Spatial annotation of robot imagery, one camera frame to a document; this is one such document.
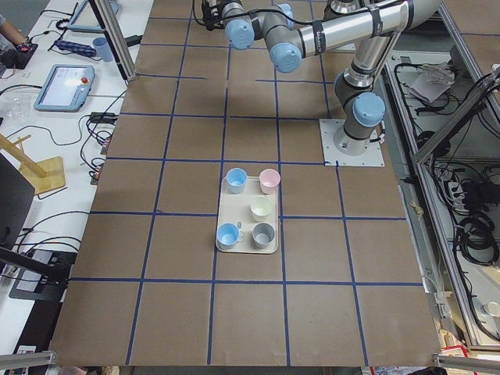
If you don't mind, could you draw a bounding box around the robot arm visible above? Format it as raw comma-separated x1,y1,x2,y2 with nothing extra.
202,1,441,120

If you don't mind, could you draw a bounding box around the blue plastic cup near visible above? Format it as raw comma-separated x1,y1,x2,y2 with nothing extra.
226,168,247,194

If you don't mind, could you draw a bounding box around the blue plastic cup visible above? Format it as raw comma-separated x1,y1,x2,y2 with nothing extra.
216,223,239,251
226,168,247,194

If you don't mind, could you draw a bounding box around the pink plastic cup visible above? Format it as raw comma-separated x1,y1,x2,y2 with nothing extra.
259,169,280,195

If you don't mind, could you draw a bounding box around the pale yellow plastic cup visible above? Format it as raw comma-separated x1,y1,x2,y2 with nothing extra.
250,197,273,222

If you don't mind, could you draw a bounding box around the grey plastic cup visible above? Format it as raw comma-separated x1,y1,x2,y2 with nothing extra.
252,223,276,248

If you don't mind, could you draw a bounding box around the blue plastic cup far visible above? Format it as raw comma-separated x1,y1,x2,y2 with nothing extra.
216,223,239,251

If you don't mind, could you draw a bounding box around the blue cup on desk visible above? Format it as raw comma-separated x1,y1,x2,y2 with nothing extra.
92,37,113,63

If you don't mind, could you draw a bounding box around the beige plastic tray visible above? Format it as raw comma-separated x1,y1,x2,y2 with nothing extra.
216,177,279,255

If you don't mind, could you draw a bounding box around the wooden stand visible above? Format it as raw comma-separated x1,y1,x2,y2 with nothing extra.
1,134,66,195

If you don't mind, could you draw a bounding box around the teach pendant tablet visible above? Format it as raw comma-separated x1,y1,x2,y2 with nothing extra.
34,64,95,113

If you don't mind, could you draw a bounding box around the black monitor stand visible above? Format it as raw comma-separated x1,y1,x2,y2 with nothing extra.
1,156,77,302

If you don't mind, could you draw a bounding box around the blue power strip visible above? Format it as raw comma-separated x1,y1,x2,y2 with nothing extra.
54,40,97,58

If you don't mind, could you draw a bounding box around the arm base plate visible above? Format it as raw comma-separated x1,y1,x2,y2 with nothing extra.
319,119,385,167

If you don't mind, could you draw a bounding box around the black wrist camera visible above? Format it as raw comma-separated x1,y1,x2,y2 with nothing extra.
202,0,223,31

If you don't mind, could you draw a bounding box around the aluminium frame post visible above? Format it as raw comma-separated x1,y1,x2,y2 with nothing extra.
89,0,137,82

